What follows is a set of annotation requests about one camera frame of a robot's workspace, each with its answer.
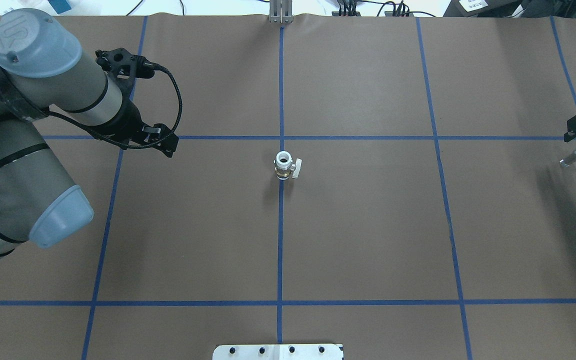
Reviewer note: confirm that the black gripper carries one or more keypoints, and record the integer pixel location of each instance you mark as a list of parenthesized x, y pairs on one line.
[(131, 117)]

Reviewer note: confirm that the white brass PPR ball valve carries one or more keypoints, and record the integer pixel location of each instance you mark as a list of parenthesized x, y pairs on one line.
[(287, 167)]

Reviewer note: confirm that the chrome threaded pipe fitting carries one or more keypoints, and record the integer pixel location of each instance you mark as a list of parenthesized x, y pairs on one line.
[(568, 160)]

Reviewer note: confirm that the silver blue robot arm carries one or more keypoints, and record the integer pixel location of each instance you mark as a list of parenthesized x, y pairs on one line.
[(44, 72)]

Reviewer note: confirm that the aluminium frame post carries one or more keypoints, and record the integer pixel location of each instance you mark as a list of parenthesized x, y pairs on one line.
[(281, 11)]

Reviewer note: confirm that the white camera stand post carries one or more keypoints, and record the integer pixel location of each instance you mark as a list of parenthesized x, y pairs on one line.
[(294, 351)]

